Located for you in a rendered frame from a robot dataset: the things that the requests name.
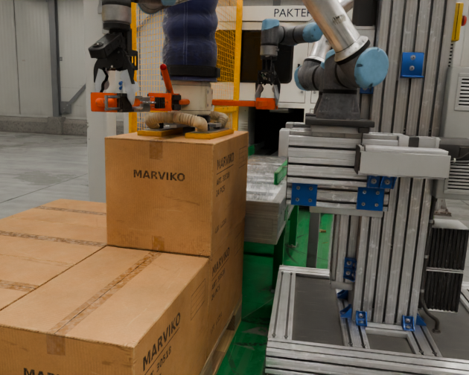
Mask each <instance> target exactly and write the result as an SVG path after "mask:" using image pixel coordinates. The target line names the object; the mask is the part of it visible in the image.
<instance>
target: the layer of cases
mask: <svg viewBox="0 0 469 375"><path fill-rule="evenodd" d="M244 227H245V217H244V218H243V219H242V220H241V221H240V222H239V223H238V224H237V226H236V227H235V228H234V230H233V231H232V232H231V233H230V235H229V236H228V237H227V238H226V239H225V240H224V241H223V243H222V244H221V245H220V247H219V248H218V249H217V250H216V252H215V253H213V255H212V256H211V257H203V256H197V255H190V254H178V253H171V252H165V251H152V250H146V249H133V248H127V247H120V246H108V245H107V238H106V203H103V202H88V201H80V200H73V199H58V200H55V201H53V202H49V203H46V204H44V205H40V206H38V207H35V208H32V209H29V210H26V211H23V212H20V213H17V214H14V215H12V216H9V217H5V218H3V219H0V375H199V374H200V372H201V370H202V368H203V366H204V364H205V362H206V360H207V359H208V357H209V355H210V353H211V351H212V349H213V347H214V346H215V344H216V342H217V340H218V338H219V336H220V334H221V333H222V331H223V328H224V327H225V325H226V322H227V321H228V319H229V317H230V315H231V314H232V311H233V309H234V308H235V306H236V304H237V302H238V300H239V298H240V296H241V294H242V280H243V245H244Z"/></svg>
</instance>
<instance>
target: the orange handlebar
mask: <svg viewBox="0 0 469 375"><path fill-rule="evenodd" d="M95 103H96V105H97V106H105V98H97V99H96V101H95ZM140 103H141V101H140V100H139V99H135V102H134V104H133V105H132V106H139V105H140ZM189 103H190V100H188V99H181V100H180V105H188V104H189ZM212 104H213V105H214V106H251V107H259V106H268V101H245V100H212ZM114 105H115V101H114V100H113V99H112V98H108V106H109V107H112V106H114Z"/></svg>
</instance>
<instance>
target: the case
mask: <svg viewBox="0 0 469 375"><path fill-rule="evenodd" d="M104 140H105V173H106V238H107V245H108V246H120V247H127V248H133V249H146V250H152V251H165V252H171V253H178V254H190V255H197V256H203V257H211V256H212V255H213V253H215V252H216V250H217V249H218V248H219V247H220V245H221V244H222V243H223V241H224V240H225V239H226V238H227V237H228V236H229V235H230V233H231V232H232V231H233V230H234V228H235V227H236V226H237V224H238V223H239V222H240V221H241V220H242V219H243V218H244V217H245V215H246V182H247V164H248V145H249V132H245V131H234V133H232V134H229V135H224V136H221V137H219V138H214V139H211V140H208V139H195V138H185V134H183V132H182V133H178V134H174V135H166V136H162V137H159V136H146V135H137V132H132V133H127V134H123V135H114V136H108V137H105V138H104Z"/></svg>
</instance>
